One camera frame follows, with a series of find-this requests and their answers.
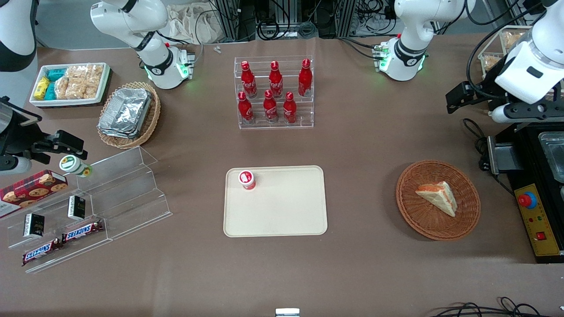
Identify wrapped bread packet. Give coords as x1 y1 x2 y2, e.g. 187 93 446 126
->
482 53 504 72
500 31 526 50

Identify oval light wicker basket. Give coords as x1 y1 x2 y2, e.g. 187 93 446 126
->
96 81 162 150

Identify yellow control panel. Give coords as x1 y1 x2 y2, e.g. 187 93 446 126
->
514 183 564 258

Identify black countertop appliance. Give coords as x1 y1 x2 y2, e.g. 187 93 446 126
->
486 121 564 265

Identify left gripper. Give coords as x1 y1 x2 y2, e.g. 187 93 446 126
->
445 81 564 125

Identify clear acrylic stepped shelf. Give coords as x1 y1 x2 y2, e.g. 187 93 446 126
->
74 146 173 241
0 185 111 274

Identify cream plastic tray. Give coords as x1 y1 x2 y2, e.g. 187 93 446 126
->
223 166 328 238

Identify red cola bottle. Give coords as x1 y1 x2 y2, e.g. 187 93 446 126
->
268 61 284 99
241 61 258 99
237 91 255 124
282 92 298 125
298 59 313 98
263 89 279 124

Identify white rectangular snack tray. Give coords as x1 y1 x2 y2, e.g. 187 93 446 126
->
29 62 111 108

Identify red tartan cookie box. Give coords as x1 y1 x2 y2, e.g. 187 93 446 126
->
0 170 69 220

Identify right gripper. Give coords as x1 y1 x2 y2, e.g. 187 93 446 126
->
0 130 88 176

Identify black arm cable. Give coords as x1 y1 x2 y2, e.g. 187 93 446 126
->
466 0 548 104

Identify black base cables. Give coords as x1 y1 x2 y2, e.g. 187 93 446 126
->
338 36 380 60

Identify black floor cables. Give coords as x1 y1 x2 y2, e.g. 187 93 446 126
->
428 296 564 317

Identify black appliance power cable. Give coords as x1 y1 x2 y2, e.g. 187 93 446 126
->
462 118 516 196

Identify round brown wicker basket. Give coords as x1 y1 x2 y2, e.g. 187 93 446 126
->
396 160 481 241

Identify yellow snack packet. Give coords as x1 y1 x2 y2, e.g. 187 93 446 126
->
33 77 51 101

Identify clear acrylic bottle rack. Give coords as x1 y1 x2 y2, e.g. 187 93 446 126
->
234 55 315 130

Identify white cup with green lid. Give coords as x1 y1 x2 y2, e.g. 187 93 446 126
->
59 155 93 178

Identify red yogurt drink bottle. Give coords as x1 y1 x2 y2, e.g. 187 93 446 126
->
238 170 257 191

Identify Snickers chocolate bar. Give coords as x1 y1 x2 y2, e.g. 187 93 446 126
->
22 237 63 267
61 220 105 244

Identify triangle sandwich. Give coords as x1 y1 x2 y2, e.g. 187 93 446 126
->
416 181 458 217

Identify red emergency stop button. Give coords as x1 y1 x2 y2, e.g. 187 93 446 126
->
518 192 538 210

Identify aluminium frame rack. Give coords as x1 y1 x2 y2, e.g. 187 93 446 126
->
211 0 358 41

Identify metal appliance tub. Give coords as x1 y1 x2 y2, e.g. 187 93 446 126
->
538 131 564 184

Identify white tray of bread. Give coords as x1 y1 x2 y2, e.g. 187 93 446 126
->
478 25 534 81

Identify beige cloth bag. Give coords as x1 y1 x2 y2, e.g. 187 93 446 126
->
167 4 222 45

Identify small black box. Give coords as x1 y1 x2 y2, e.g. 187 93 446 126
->
67 195 87 221
22 213 46 239

